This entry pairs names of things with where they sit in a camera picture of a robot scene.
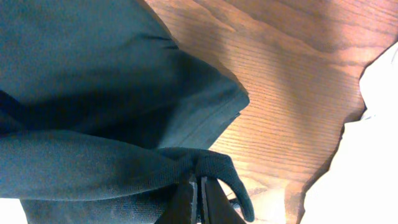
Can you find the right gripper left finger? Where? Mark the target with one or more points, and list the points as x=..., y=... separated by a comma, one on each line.
x=182, y=209

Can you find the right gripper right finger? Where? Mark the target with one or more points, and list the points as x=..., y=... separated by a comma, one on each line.
x=215, y=206

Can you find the white clothes pile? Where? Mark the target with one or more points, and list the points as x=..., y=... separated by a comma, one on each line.
x=360, y=186

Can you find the black t-shirt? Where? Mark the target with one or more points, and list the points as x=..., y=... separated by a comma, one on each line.
x=103, y=115

